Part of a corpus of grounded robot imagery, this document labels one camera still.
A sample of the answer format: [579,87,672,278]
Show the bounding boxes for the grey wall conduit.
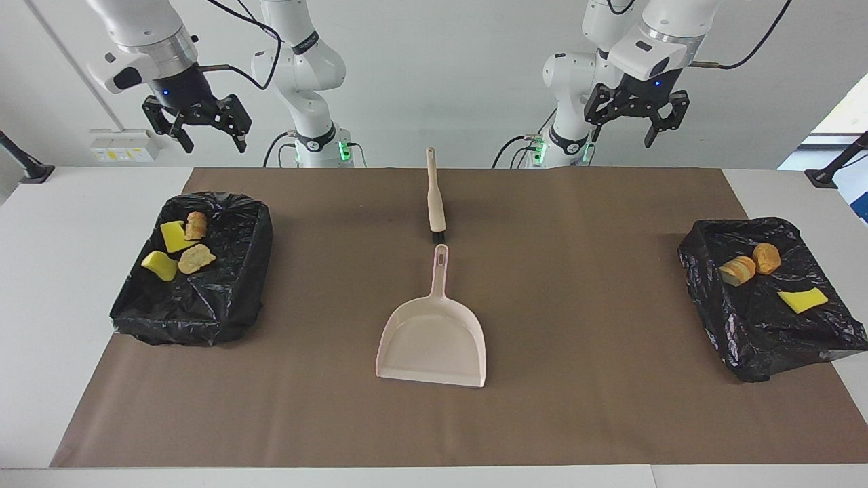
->
[27,0,127,131]

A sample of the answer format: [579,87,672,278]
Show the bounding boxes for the white wall socket box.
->
[89,129,162,163]

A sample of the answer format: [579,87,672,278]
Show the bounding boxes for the brown bread chunk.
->
[753,243,782,275]

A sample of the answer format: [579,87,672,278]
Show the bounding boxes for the beige brush black bristles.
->
[425,147,447,245]

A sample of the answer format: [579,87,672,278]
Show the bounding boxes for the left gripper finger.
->
[583,85,611,142]
[644,94,690,148]

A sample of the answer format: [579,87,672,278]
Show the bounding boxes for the grey-yellow sponge chunk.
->
[719,256,757,287]

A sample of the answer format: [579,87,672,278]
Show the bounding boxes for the notched yellow sponge piece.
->
[159,220,197,253]

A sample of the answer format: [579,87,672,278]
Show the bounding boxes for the black base cable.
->
[493,108,558,168]
[263,131,299,168]

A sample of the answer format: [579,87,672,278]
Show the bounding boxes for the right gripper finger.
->
[218,95,253,154]
[142,97,194,154]

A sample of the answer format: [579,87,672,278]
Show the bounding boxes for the black right base cable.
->
[263,131,299,168]

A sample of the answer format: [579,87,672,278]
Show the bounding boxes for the pale yellow piece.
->
[178,244,218,275]

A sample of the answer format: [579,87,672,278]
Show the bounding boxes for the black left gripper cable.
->
[692,0,794,70]

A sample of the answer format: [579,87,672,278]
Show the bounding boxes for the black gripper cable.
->
[197,0,282,92]
[692,0,794,70]

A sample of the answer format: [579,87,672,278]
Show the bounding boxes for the lumpy yellow sponge piece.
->
[140,251,179,281]

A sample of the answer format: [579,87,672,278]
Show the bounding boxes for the black left base cable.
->
[493,108,558,168]

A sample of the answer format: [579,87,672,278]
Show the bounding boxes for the bright window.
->
[778,73,868,224]

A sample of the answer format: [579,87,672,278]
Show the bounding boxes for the brown paper table mat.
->
[50,167,868,468]

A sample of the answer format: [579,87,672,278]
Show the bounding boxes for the bin with black bag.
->
[110,192,274,347]
[677,217,868,383]

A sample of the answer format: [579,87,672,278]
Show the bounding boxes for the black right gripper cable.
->
[197,0,282,92]

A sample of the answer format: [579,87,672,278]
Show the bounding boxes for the yellow sponge wedge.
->
[778,287,829,314]

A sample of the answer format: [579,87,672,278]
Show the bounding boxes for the pink plastic dustpan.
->
[375,244,487,388]

